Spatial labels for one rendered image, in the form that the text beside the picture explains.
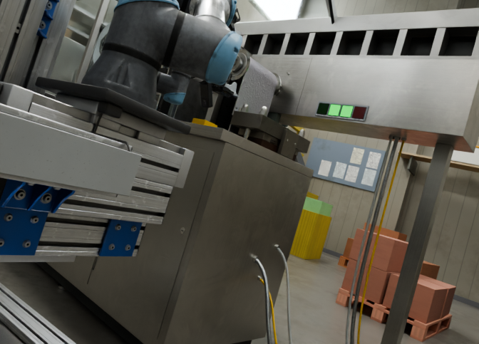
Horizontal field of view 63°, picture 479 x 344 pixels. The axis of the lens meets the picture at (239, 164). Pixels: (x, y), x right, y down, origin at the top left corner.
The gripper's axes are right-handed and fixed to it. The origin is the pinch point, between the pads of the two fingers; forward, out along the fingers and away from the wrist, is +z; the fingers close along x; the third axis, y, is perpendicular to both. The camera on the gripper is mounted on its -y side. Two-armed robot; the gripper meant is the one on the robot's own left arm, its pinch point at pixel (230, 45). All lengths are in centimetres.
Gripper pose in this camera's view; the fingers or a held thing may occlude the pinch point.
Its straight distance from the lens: 180.6
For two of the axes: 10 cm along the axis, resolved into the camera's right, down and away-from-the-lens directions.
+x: -7.4, -1.9, 6.5
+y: 6.2, -5.8, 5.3
